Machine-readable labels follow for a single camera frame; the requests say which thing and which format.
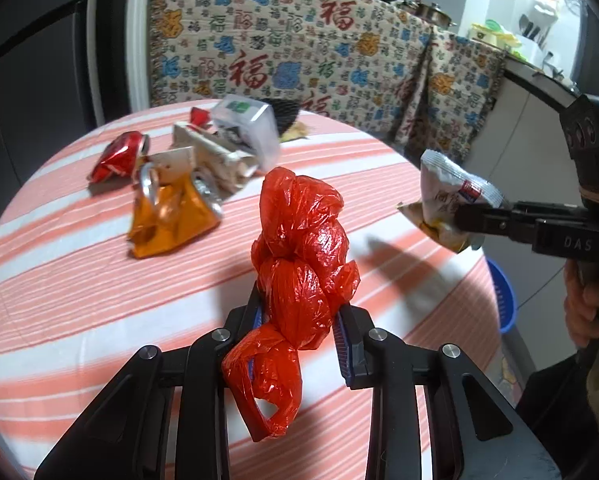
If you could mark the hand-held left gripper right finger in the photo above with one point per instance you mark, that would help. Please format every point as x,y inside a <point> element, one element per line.
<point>340,345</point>

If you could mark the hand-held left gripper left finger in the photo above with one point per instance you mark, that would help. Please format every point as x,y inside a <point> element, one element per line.
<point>239,320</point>

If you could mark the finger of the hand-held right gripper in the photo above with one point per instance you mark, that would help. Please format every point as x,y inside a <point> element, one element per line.
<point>489,220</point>

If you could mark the white snack packet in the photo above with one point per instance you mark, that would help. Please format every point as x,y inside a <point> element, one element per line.
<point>444,190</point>

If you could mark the red plastic bag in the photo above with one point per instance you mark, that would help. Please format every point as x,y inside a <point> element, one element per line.
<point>299,270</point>

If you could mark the blue plastic basket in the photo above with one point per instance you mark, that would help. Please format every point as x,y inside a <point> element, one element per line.
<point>504,300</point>

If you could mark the red crushed can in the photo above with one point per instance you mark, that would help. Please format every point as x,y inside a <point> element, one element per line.
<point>116,157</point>

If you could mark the black mesh sleeve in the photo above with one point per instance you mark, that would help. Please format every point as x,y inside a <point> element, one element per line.
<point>283,112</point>

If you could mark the person's right hand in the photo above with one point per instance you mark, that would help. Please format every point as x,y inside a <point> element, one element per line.
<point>574,305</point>

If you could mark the dark countertop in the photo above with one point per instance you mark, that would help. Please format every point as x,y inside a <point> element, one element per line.
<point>539,85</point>

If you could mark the orange crushed can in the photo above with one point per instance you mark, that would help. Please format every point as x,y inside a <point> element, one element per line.
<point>172,220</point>

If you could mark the knife rack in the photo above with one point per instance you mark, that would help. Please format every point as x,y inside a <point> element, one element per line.
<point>532,27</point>

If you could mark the narrow printed cloth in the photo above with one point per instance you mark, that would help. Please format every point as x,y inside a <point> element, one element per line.
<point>454,85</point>

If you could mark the yellow green containers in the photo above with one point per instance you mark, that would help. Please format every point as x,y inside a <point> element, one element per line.
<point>494,37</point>

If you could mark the beige crushed paper carton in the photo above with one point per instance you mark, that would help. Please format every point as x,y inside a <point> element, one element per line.
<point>214,155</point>

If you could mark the yellow peel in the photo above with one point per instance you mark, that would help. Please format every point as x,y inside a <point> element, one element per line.
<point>297,132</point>

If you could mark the small red wrapper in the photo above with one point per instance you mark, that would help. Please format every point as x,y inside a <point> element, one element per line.
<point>199,116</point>

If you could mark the steel pot with lid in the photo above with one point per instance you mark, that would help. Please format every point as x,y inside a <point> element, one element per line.
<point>427,12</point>

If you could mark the large printed cloth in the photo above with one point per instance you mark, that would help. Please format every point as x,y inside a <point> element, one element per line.
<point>289,45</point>

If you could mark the dark cabinet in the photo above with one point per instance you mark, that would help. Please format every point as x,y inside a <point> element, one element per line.
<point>34,85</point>

